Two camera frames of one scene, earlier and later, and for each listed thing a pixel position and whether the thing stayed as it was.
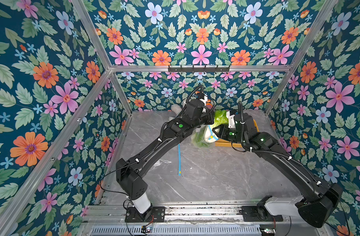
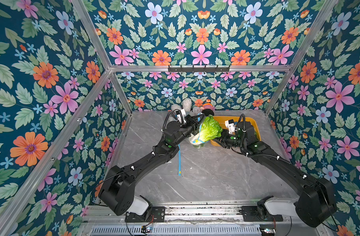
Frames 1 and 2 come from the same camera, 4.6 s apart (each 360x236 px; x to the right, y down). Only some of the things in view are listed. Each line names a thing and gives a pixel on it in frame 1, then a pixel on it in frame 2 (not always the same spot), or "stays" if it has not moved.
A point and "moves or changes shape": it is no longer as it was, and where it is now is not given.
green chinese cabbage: [220, 118] to [211, 129]
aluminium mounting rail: [116, 215] stays
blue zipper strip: [179, 160] stays
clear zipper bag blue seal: [204, 135] moves or changes shape
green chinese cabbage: [198, 138] stays
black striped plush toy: [209, 104] stays
